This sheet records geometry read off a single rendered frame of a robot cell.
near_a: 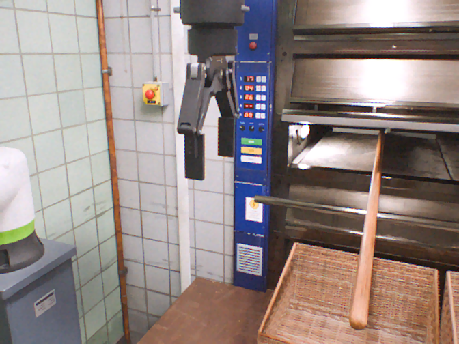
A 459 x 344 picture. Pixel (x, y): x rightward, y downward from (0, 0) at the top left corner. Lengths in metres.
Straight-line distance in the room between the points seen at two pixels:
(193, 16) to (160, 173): 1.42
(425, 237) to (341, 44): 0.79
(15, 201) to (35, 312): 0.25
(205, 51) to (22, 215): 0.55
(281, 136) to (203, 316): 0.81
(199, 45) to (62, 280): 0.66
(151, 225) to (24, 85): 0.89
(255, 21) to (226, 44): 1.05
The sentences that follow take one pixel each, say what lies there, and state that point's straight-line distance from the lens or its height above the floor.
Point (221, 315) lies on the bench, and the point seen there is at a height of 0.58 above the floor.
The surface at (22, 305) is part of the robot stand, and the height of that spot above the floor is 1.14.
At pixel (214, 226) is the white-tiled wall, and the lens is 1.92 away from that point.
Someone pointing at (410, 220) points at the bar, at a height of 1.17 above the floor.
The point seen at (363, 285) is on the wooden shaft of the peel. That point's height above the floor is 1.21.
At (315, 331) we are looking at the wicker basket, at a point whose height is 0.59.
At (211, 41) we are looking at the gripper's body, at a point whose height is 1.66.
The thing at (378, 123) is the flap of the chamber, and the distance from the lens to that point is 1.46.
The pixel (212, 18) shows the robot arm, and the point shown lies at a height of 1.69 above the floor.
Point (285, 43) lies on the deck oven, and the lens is 1.65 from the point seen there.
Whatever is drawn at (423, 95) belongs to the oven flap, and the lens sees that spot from 1.59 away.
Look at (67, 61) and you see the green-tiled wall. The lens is 1.87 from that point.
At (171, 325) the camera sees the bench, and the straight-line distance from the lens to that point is 1.75.
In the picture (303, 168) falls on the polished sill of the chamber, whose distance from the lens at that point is 1.69.
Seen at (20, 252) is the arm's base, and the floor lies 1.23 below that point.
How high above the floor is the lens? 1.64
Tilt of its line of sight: 17 degrees down
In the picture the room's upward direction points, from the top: straight up
